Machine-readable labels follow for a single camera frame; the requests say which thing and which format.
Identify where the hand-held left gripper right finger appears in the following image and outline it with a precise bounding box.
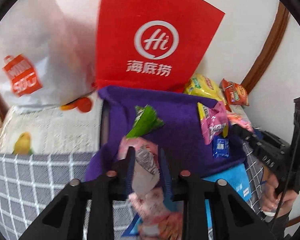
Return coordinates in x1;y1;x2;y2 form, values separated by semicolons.
160;147;275;240

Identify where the peach snack packet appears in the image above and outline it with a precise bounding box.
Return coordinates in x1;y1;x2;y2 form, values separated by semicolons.
226;112;255;134

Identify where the bright pink snack packet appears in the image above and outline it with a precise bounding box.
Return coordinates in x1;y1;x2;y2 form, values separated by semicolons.
197;101;230;145

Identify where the orange chip bag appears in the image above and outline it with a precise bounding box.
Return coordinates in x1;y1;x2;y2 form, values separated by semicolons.
220;78;249;106

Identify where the small blue packet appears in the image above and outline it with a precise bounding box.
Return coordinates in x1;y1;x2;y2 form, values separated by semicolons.
212;134;231;159

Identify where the white woven cloth bag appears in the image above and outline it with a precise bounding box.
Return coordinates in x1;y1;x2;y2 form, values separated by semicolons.
0;96;103;155

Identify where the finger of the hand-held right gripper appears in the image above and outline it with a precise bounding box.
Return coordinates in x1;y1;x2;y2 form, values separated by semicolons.
230;124;263;153

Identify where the purple cloth-lined tray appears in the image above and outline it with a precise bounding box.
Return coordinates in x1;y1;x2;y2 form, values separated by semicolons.
84;85;248;188

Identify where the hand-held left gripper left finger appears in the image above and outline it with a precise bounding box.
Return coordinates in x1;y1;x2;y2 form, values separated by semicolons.
21;146;136;240

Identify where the person's right hand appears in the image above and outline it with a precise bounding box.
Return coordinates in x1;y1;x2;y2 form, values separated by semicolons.
261;172;298;217

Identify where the green snack packet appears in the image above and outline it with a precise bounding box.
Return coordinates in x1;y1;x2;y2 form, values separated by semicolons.
125;104;165;139

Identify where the red paper bag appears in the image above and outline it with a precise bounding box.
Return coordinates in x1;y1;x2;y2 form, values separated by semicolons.
93;0;226;93

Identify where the grey checked blanket with stars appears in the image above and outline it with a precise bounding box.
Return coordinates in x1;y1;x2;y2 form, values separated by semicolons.
0;130;268;240

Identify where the brown wooden door frame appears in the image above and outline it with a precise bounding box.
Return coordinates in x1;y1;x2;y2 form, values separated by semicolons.
240;0;290;93

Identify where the blue tissue pack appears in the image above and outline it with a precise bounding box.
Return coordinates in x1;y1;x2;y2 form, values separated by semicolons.
202;165;252;230

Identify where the pale pink snack packet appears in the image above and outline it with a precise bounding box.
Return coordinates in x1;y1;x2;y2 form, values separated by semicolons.
117;136;188;240

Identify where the yellow chip bag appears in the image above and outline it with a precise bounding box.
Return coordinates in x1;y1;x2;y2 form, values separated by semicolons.
184;74;228;105

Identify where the white plastic bag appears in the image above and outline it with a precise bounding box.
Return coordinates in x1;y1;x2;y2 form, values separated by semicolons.
0;0;100;108

